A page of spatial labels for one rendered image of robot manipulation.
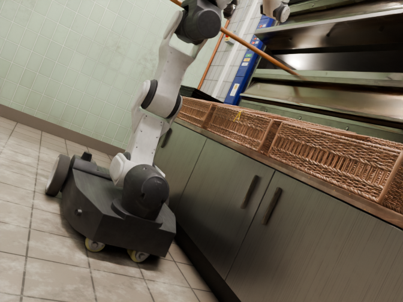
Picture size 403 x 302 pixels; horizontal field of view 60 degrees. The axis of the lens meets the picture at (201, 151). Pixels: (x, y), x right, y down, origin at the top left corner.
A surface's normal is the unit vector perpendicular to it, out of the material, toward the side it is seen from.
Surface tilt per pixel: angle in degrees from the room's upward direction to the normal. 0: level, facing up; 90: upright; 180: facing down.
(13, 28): 90
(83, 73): 90
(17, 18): 90
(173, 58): 80
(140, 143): 69
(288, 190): 90
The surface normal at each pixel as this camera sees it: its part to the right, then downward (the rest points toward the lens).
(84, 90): 0.39, 0.22
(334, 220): -0.83, -0.34
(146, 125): 0.51, -0.12
